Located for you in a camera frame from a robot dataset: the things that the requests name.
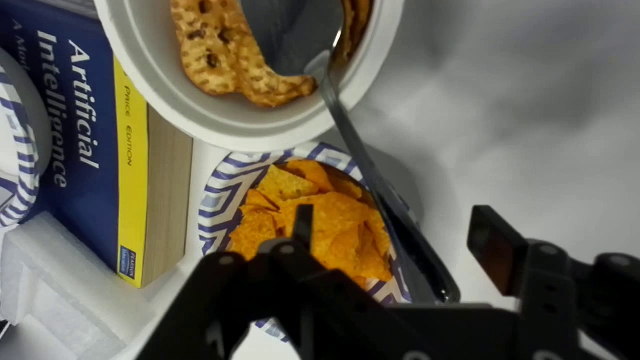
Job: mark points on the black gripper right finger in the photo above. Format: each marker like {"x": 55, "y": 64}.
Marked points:
{"x": 560, "y": 301}

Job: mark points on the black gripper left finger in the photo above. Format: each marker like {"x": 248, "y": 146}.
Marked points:
{"x": 281, "y": 301}

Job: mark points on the metal spoon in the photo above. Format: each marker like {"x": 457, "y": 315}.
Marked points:
{"x": 346, "y": 126}

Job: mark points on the blue patterned paper bowl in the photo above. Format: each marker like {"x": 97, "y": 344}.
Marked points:
{"x": 220, "y": 180}
{"x": 20, "y": 153}

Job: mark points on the white bowl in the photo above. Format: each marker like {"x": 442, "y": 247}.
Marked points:
{"x": 200, "y": 112}

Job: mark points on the orange tortilla chips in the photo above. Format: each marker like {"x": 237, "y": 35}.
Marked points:
{"x": 332, "y": 226}

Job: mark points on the white flat container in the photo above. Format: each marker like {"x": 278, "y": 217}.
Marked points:
{"x": 67, "y": 301}

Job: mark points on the blue Artificial Intelligence book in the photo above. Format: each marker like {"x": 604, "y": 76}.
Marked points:
{"x": 87, "y": 167}

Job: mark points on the brown pretzel snacks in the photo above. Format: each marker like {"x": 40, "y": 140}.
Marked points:
{"x": 212, "y": 53}

